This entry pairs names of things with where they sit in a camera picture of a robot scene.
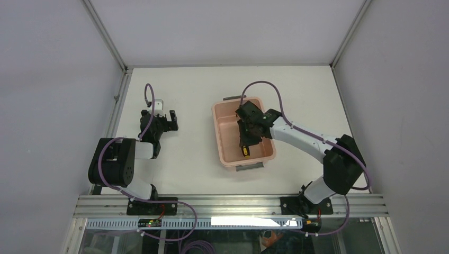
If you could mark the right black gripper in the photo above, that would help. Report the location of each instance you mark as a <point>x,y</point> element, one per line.
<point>245,135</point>

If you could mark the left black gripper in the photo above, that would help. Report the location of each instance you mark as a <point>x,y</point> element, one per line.
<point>161,121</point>

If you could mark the black yellow handled screwdriver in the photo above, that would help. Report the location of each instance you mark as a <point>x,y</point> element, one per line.
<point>245,151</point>

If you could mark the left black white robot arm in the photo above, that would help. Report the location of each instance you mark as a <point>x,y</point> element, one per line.
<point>113,162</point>

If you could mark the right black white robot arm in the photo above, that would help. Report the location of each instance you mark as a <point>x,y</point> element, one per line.
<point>341,159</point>

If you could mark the pink plastic bin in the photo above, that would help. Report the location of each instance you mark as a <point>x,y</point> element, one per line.
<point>228,139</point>

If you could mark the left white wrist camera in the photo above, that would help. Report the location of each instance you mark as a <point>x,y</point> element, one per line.
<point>156,108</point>

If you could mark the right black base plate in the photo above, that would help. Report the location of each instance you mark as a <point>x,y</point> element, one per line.
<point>292,205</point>

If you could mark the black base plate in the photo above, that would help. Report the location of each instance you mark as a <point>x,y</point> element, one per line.
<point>292,205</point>
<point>139,208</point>

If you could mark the white slotted cable duct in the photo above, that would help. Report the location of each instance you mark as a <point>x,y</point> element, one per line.
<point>215,222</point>

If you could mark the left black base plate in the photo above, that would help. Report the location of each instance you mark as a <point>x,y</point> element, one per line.
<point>139,208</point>

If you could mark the aluminium front rail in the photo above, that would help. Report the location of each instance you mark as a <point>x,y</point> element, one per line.
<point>115,206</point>

